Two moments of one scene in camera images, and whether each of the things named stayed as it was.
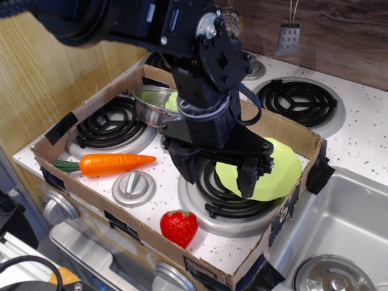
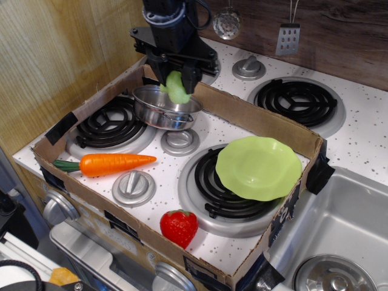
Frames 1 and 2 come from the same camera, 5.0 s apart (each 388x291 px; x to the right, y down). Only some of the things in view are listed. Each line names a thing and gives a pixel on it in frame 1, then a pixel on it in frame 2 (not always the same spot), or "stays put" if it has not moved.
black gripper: (211, 125) to (176, 44)
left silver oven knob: (58, 209) stays put
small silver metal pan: (150, 102) stays put
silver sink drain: (330, 272) stays put
